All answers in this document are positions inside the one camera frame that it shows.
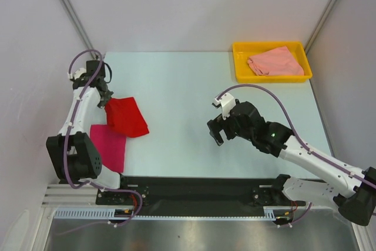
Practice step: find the right cable duct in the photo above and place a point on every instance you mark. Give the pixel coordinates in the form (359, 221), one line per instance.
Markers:
(274, 213)

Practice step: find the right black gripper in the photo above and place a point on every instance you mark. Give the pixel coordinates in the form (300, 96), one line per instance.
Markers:
(213, 124)

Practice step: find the aluminium frame rail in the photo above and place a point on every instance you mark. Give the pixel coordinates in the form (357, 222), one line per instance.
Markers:
(63, 196)

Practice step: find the aluminium corner post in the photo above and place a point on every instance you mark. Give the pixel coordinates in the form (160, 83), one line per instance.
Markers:
(328, 9)
(76, 23)

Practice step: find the red t shirt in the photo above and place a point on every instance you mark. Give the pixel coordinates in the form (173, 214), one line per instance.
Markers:
(124, 117)

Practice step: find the right aluminium corner post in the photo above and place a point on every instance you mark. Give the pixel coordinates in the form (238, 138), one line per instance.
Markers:
(328, 9)

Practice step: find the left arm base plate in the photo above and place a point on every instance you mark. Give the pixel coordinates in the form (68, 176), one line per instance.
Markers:
(131, 190)

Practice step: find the folded magenta t shirt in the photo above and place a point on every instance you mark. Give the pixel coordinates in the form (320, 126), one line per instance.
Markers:
(110, 145)

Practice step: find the cable duct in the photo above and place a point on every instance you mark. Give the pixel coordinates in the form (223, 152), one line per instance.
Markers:
(274, 213)
(94, 213)

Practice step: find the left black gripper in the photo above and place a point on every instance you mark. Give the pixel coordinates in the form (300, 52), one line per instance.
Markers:
(107, 96)

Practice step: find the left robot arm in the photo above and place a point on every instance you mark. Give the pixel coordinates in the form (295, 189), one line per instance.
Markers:
(72, 152)

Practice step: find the yellow plastic bin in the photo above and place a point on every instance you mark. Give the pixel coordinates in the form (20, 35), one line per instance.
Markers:
(243, 50)

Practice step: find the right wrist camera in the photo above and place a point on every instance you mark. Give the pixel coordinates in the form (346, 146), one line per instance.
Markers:
(226, 103)

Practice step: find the left cable duct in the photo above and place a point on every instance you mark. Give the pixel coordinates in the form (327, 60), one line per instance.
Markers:
(94, 213)

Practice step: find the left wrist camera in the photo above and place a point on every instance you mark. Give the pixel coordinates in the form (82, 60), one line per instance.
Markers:
(77, 74)

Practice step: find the pink t shirt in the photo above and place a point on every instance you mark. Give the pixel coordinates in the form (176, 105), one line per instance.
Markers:
(276, 62)

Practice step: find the left aluminium corner post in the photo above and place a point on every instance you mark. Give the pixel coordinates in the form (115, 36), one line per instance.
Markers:
(76, 23)

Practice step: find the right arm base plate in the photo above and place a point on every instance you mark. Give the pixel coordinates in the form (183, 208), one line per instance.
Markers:
(269, 196)

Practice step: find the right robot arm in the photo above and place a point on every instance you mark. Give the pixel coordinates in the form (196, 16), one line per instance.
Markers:
(347, 189)

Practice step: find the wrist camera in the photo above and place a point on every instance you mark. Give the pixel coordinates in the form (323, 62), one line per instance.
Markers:
(77, 74)
(226, 103)

